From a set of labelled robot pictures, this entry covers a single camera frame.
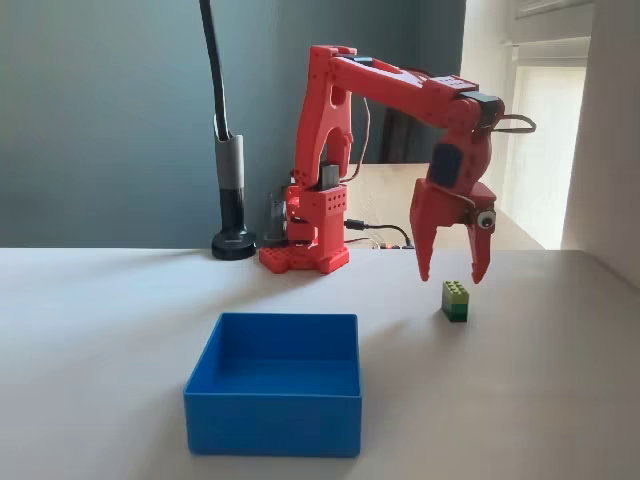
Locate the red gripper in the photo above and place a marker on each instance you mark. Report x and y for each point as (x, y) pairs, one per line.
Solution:
(434, 206)

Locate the green yellow toy brick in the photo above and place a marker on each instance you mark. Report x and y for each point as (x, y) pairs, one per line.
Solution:
(456, 305)

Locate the red robot arm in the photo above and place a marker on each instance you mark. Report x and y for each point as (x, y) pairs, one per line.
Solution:
(320, 125)

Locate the blue plastic box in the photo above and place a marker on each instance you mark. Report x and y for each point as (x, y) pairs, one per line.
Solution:
(272, 425)

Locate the black gooseneck stand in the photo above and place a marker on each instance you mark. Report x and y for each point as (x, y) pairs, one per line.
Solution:
(232, 210)

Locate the dark wooden frame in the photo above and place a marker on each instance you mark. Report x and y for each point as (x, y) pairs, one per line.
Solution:
(400, 140)

